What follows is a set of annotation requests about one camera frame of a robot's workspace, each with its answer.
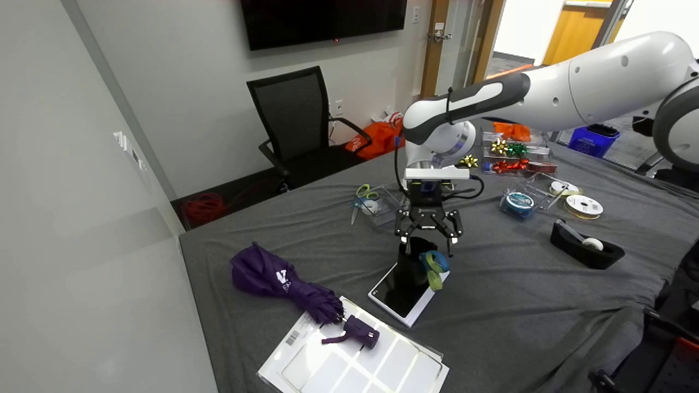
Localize blue green scissors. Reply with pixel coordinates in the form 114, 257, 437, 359
419, 251, 450, 291

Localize clear plastic tray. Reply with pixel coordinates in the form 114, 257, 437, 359
359, 184, 401, 227

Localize green left scissors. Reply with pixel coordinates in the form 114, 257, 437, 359
350, 184, 372, 225

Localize grey table cloth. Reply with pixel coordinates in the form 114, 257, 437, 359
181, 147, 699, 393

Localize red cable coil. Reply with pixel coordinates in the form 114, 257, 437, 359
181, 192, 234, 227

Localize white yellow ribbon spool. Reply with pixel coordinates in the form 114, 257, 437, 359
564, 195, 606, 218

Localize orange bag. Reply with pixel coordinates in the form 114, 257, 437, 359
346, 119, 401, 159

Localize wooden door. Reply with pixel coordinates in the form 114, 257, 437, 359
418, 0, 505, 98

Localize white sheet stack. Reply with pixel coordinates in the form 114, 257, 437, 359
257, 298, 450, 393

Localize blue bin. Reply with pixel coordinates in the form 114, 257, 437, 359
567, 124, 618, 158

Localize black cup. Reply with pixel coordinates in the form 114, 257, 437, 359
386, 239, 437, 316

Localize black office chair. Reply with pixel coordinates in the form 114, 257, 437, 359
246, 65, 372, 190

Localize wall television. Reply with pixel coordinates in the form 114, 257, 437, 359
240, 0, 407, 51

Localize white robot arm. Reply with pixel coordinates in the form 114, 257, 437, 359
395, 30, 699, 244

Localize blue ribbon spool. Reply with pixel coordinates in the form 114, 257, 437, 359
501, 190, 538, 220

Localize purple folded umbrella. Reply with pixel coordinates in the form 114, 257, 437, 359
231, 243, 379, 350

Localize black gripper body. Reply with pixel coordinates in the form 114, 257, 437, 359
395, 180, 463, 240

